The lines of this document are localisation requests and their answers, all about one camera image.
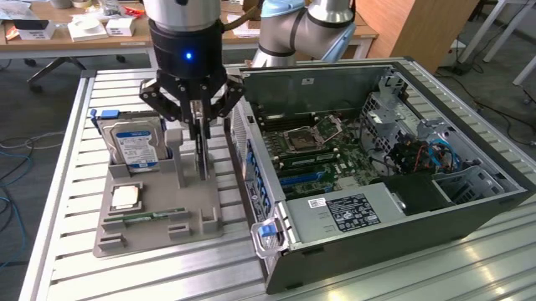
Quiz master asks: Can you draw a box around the orange wire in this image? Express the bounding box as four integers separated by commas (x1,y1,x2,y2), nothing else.
413,142,431,172

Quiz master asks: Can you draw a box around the small white carton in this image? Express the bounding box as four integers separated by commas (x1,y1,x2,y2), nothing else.
104,18,136,38

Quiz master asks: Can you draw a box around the metal socket cover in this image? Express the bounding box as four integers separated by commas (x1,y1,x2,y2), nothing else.
313,113,346,142

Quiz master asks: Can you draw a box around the blue floor cable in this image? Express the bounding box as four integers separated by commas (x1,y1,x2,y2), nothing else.
0,150,34,268

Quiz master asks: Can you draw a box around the green RAM stick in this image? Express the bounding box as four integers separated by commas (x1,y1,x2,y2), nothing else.
103,208,186,224

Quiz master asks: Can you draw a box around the black graphics card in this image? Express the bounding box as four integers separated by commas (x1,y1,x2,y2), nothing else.
189,100,213,182

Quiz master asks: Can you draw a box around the white table frame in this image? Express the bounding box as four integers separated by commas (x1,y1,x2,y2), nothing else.
459,0,536,86

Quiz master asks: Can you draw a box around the grey power supply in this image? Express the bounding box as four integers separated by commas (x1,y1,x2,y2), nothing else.
286,182,406,245

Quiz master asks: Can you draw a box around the perforated metal disk bay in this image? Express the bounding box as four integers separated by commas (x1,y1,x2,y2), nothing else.
358,75,423,157

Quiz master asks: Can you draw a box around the green motherboard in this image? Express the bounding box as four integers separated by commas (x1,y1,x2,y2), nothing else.
253,105,385,201

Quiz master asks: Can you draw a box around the dark grey PC case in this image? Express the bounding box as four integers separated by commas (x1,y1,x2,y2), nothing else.
221,56,529,295

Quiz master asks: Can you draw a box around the white box black lid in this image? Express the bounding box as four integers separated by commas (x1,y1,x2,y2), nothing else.
12,19,56,41

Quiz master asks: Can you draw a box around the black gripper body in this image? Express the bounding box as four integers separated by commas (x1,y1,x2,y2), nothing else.
148,19,230,105

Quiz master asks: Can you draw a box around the wooden cabinet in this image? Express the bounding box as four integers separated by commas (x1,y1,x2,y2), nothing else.
356,0,481,73

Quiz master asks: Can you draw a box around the blue expansion slot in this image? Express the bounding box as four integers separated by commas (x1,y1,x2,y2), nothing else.
279,171,329,187

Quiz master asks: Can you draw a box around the wooden desk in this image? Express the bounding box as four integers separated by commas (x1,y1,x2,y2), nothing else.
0,0,380,68

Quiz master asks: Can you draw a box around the white paper stack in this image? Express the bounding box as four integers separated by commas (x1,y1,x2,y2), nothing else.
231,26,261,38

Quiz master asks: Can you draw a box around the CPU socket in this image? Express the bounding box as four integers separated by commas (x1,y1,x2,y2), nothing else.
283,127,324,155

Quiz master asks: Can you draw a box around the silver metal disk bay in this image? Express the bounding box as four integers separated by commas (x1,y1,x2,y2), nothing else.
431,165,505,206

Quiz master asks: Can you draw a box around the black office chair base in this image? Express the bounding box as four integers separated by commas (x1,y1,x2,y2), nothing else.
24,55,127,93

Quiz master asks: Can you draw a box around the blue wire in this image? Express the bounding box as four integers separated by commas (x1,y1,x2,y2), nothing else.
429,139,461,172

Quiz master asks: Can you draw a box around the white floor cable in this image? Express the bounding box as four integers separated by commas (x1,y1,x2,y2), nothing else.
0,130,64,151

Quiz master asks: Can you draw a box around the grey plastic parts rack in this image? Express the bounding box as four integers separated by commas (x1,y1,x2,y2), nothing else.
91,129,226,258

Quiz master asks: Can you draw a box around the white box round insert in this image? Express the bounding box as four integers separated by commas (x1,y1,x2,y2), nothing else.
66,17,108,43

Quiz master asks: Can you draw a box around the silver CPU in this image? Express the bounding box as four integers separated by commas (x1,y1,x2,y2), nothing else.
110,184,143,210

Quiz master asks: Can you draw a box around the hard disk in blue caddy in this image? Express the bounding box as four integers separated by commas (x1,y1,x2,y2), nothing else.
88,106,174,173

